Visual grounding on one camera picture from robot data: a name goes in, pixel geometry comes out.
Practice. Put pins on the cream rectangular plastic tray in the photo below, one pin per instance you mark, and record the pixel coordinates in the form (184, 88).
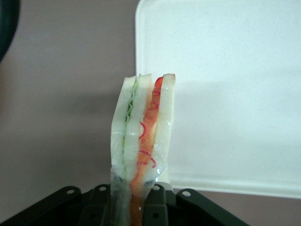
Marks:
(223, 94)

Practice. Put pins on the plastic triangle sandwich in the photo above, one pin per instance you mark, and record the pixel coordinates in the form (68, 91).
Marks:
(138, 131)

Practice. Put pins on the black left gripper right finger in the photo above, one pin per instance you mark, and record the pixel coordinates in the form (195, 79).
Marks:
(157, 207)

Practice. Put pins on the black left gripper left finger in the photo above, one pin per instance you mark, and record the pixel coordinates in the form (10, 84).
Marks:
(94, 207)

